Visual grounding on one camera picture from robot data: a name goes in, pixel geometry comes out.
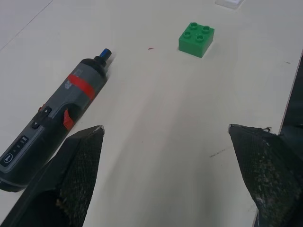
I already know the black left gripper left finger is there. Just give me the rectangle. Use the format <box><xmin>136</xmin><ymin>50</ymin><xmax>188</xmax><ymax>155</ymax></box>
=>
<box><xmin>0</xmin><ymin>125</ymin><xmax>105</xmax><ymax>227</ymax></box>

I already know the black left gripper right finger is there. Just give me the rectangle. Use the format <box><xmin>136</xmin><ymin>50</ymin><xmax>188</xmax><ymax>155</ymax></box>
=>
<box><xmin>228</xmin><ymin>123</ymin><xmax>303</xmax><ymax>227</ymax></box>

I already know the grey electric screwdriver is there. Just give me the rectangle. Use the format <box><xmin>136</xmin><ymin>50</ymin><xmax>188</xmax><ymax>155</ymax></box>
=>
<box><xmin>0</xmin><ymin>48</ymin><xmax>112</xmax><ymax>193</ymax></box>

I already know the green toy building brick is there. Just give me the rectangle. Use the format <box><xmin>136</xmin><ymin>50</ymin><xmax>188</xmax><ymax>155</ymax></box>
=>
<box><xmin>178</xmin><ymin>22</ymin><xmax>215</xmax><ymax>58</ymax></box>

